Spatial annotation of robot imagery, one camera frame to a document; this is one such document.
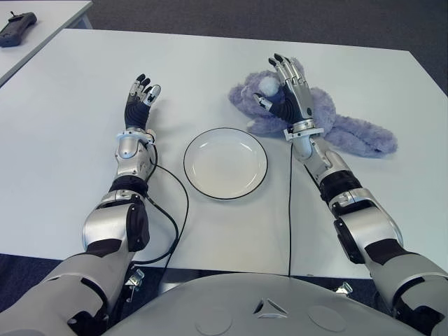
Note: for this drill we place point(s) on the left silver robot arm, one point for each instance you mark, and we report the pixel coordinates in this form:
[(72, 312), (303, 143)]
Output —
[(105, 224)]

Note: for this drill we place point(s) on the white side table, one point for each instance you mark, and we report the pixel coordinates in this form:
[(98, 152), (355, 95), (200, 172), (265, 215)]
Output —
[(52, 17)]

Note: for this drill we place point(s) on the grey robot torso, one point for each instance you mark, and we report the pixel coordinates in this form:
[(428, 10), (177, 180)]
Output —
[(245, 308)]

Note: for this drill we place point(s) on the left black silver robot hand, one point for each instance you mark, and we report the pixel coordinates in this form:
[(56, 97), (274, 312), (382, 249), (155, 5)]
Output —
[(136, 113)]

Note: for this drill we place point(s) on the black handheld controller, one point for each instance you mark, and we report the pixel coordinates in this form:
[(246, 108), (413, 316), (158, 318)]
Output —
[(15, 29)]

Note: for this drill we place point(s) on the metal clamp bracket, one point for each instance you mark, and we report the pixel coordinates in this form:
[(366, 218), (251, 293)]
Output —
[(134, 279), (344, 288)]

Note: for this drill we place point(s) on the white plate with black rim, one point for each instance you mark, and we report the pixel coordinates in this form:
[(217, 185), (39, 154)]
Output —
[(224, 164)]

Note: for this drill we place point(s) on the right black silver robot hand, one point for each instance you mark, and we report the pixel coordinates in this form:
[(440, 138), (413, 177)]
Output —
[(297, 101)]

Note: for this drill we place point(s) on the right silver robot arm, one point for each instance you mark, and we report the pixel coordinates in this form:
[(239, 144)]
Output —
[(367, 224)]

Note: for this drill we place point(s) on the purple plush bunny doll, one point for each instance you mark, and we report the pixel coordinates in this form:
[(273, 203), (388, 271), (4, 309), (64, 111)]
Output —
[(360, 133)]

